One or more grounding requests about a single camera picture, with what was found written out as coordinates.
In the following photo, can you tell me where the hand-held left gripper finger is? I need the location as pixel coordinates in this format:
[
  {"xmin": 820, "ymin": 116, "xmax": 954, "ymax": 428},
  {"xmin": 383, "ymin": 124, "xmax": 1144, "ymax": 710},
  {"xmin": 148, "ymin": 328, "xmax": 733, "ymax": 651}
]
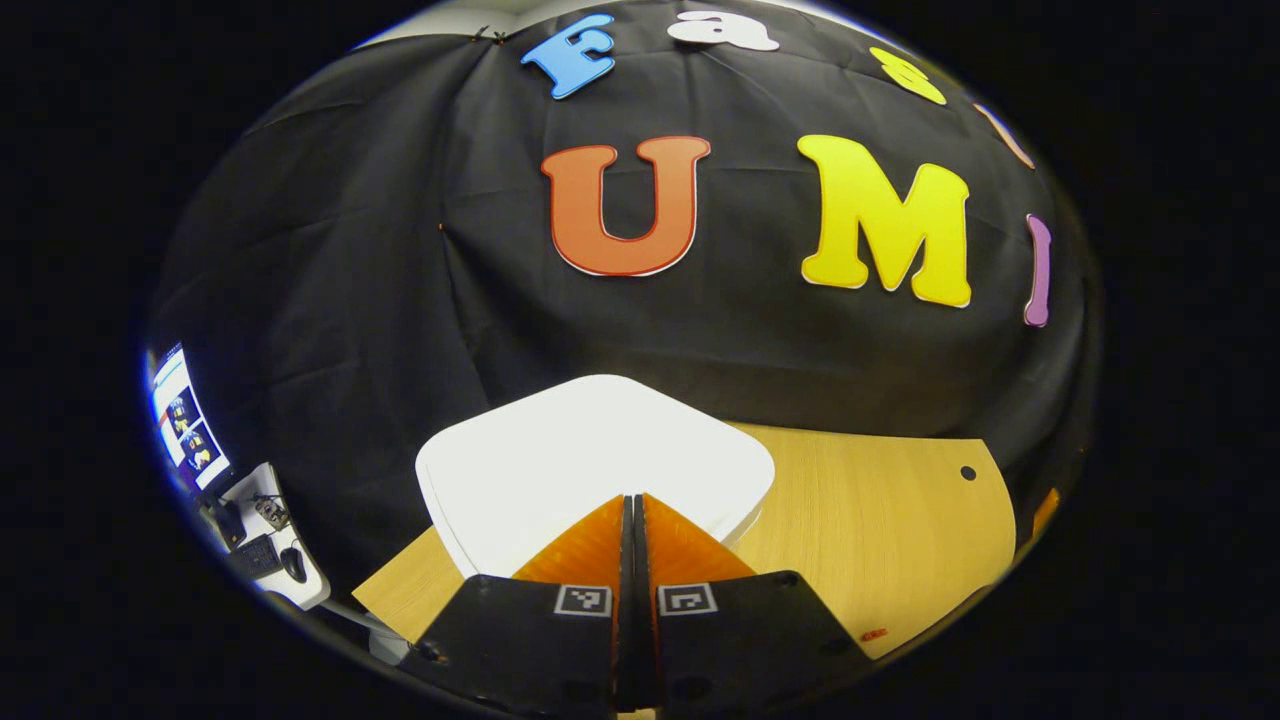
[
  {"xmin": 398, "ymin": 493, "xmax": 638, "ymax": 717},
  {"xmin": 636, "ymin": 493, "xmax": 873, "ymax": 717}
]

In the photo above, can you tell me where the white desktop garbage bin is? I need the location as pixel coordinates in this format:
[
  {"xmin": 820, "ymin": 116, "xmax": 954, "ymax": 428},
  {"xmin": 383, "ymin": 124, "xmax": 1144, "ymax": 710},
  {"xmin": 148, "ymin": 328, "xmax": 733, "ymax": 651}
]
[{"xmin": 415, "ymin": 375, "xmax": 776, "ymax": 581}]

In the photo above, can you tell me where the white side table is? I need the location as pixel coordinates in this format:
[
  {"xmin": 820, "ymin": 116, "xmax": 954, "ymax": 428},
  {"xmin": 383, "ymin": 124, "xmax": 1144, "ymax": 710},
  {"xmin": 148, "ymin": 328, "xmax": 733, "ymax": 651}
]
[{"xmin": 200, "ymin": 462, "xmax": 332, "ymax": 612}]

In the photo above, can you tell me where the black backdrop cloth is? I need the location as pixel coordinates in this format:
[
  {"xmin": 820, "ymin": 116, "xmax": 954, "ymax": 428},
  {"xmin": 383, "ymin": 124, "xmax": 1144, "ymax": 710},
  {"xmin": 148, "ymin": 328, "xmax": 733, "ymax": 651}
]
[{"xmin": 148, "ymin": 0, "xmax": 1091, "ymax": 601}]

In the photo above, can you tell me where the black keyboard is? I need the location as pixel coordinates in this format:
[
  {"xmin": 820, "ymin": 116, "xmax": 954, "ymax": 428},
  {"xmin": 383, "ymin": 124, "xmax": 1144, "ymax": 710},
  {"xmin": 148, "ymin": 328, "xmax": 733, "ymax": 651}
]
[{"xmin": 232, "ymin": 533, "xmax": 283, "ymax": 579}]

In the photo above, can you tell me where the computer monitor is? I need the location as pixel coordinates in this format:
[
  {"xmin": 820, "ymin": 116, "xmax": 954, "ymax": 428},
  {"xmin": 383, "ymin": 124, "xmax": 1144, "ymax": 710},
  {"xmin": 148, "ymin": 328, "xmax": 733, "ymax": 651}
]
[{"xmin": 150, "ymin": 345, "xmax": 233, "ymax": 493}]

